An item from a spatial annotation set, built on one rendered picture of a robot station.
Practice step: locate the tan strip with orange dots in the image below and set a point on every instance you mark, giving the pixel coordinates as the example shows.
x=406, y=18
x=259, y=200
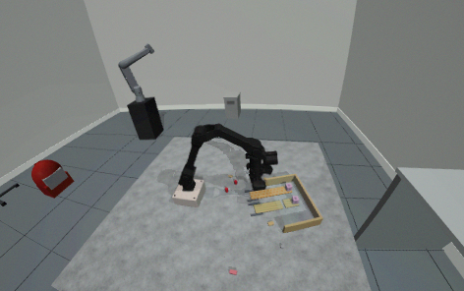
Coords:
x=261, y=194

